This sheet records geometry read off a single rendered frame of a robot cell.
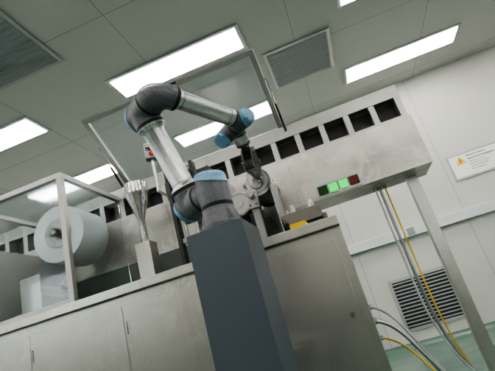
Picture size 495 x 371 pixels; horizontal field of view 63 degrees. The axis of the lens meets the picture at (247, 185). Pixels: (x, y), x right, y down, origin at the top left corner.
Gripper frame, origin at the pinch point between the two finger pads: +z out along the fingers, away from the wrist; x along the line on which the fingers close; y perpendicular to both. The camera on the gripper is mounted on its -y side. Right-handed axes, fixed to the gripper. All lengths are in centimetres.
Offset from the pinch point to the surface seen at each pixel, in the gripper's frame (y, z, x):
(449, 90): 267, 128, -198
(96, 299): -45, 5, 82
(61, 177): 13, -34, 98
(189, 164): 6.4, -17.0, 30.1
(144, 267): -10, 23, 75
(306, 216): -19.8, 17.4, -16.8
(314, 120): 52, 5, -37
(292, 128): 52, 5, -23
